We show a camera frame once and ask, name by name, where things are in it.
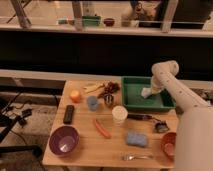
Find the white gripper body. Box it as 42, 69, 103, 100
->
151, 77, 163, 95

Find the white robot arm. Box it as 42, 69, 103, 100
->
151, 60, 213, 171

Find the green plastic tray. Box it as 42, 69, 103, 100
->
121, 76, 175, 112

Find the brown dried bunch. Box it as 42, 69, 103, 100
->
98, 82, 120, 98

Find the white paper cup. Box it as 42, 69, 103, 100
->
112, 106, 128, 125

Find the metal whisk cup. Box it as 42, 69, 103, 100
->
104, 94, 114, 107

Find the orange red bowl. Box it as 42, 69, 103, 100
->
161, 132, 176, 160

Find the blue sponge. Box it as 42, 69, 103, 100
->
126, 132, 148, 147

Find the small blue cup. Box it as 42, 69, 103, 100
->
87, 96, 99, 111

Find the yellow banana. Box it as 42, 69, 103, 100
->
83, 83, 104, 93

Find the dark red background bowl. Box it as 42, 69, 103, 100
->
104, 18, 115, 27

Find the orange carrot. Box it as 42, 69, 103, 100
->
93, 119, 111, 139

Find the silver fork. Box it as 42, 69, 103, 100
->
122, 155, 153, 161

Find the orange fruit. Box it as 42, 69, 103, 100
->
70, 90, 81, 103

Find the green box in background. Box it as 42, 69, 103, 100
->
82, 16, 101, 26

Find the black remote control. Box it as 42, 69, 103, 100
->
63, 105, 74, 124

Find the purple bowl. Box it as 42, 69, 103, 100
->
49, 126, 79, 157

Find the black chair base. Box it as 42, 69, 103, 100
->
0, 96, 44, 159

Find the black handled brush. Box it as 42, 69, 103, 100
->
127, 114, 170, 133

